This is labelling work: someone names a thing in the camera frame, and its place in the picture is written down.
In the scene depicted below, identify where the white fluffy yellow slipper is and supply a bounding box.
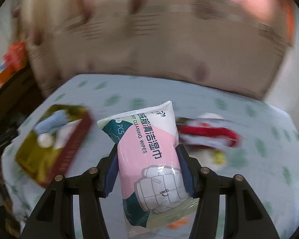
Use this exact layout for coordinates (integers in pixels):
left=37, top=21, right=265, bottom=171
left=198, top=149, right=227, bottom=172

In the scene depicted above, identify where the orange rubber chick toy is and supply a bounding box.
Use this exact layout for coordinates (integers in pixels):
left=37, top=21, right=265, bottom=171
left=167, top=216, right=190, bottom=229

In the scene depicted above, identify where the pink green wet wipes pack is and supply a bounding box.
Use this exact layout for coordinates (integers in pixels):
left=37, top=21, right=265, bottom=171
left=97, top=101, right=198, bottom=237

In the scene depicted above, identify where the red grey printed garment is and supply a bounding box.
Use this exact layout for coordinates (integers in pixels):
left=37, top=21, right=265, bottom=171
left=176, top=118, right=242, bottom=151

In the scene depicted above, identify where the light blue cloth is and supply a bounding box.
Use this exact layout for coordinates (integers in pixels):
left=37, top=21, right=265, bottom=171
left=34, top=110, right=69, bottom=135

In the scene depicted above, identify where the white red trimmed sock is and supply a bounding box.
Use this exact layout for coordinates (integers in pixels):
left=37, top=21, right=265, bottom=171
left=197, top=112, right=224, bottom=120

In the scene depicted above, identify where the green cloud patterned tablecloth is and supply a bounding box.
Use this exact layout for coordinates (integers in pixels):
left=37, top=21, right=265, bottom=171
left=1, top=74, right=299, bottom=238

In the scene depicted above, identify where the gold red toffee tin box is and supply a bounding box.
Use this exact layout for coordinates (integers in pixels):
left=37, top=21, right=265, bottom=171
left=15, top=104, right=93, bottom=188

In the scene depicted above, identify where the dark wooden shelf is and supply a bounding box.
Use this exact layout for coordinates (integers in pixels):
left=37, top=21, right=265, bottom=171
left=0, top=65, right=44, bottom=150

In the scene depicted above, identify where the red plastic bag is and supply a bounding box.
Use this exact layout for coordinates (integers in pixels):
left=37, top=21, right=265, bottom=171
left=4, top=41, right=27, bottom=72

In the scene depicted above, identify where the beige leaf print curtain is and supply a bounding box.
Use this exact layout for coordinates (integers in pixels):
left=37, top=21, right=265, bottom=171
left=15, top=0, right=295, bottom=99

